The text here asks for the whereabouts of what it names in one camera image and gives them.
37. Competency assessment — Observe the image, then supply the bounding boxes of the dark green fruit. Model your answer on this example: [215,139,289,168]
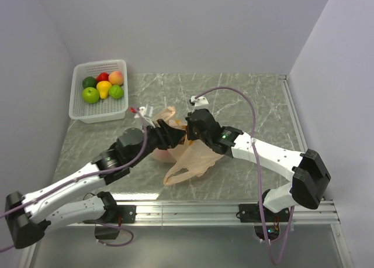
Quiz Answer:
[82,76,97,89]

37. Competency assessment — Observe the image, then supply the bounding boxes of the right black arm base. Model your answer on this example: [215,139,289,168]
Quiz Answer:
[236,204,281,241]

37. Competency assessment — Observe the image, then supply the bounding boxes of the white perforated plastic basket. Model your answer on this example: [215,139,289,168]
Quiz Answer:
[68,59,129,123]

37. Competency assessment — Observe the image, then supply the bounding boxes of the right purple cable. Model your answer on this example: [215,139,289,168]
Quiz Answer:
[195,86,295,265]

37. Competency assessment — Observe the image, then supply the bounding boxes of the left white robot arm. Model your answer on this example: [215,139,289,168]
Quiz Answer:
[2,119,186,249]

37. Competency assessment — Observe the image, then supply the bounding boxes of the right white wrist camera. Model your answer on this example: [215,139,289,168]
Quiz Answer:
[189,96,209,109]

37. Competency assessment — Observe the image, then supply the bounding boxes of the aluminium mounting rail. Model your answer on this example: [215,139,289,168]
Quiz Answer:
[19,201,345,267]

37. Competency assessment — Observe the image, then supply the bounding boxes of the green apple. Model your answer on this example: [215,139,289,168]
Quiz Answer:
[82,87,100,104]

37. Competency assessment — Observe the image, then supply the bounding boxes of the light green round fruit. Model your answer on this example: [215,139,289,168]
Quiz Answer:
[109,85,124,99]

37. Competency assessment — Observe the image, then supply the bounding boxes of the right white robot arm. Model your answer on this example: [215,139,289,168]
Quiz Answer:
[186,109,331,221]

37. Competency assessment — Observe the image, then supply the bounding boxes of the translucent orange plastic bag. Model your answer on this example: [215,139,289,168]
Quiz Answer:
[150,105,221,187]

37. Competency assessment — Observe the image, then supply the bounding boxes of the peach fruit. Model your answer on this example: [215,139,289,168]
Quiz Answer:
[108,71,124,86]

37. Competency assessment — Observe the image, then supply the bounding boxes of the purple cable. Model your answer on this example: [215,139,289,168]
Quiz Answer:
[0,106,150,253]
[195,86,295,265]

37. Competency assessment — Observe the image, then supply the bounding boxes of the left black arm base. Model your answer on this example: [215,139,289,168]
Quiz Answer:
[83,205,136,246]

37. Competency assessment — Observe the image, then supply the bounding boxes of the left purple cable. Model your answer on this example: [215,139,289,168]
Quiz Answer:
[0,106,150,253]

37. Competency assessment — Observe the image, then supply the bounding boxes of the red fruit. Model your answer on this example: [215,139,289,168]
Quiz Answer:
[96,72,109,82]

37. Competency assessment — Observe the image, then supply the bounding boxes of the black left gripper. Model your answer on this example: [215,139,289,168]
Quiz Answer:
[130,118,187,166]

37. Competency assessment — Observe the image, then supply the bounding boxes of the yellow pear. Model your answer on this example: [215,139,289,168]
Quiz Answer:
[96,81,112,99]

